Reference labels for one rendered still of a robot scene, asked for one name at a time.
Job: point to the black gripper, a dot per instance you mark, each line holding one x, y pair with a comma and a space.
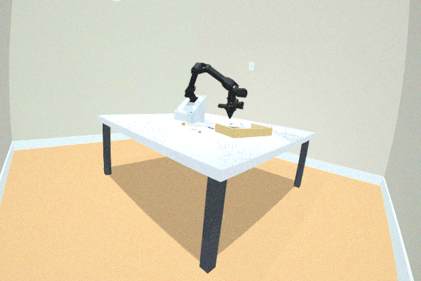
228, 107

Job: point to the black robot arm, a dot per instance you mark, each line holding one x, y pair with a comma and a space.
226, 82

